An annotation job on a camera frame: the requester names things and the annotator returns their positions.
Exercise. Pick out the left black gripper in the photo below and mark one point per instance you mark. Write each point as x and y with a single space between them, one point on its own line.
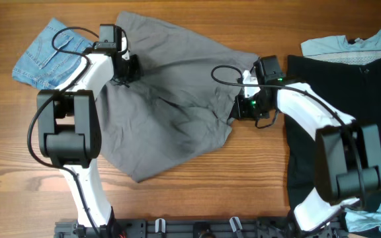
137 71

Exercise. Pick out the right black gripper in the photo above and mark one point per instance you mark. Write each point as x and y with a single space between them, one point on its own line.
243 110

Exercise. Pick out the grey shorts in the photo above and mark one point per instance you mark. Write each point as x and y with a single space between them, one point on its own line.
179 109

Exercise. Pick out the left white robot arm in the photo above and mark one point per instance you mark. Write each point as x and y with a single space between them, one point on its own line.
69 132

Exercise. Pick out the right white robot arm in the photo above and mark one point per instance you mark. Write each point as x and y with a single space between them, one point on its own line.
347 162

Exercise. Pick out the folded blue denim shorts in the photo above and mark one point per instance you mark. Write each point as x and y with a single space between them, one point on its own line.
49 61

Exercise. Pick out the black shorts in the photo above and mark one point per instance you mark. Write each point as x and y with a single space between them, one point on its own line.
353 89

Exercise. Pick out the light blue shirt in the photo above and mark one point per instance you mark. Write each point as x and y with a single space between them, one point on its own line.
338 49

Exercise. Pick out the black mounting rail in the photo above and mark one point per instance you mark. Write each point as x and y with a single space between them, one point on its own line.
249 228

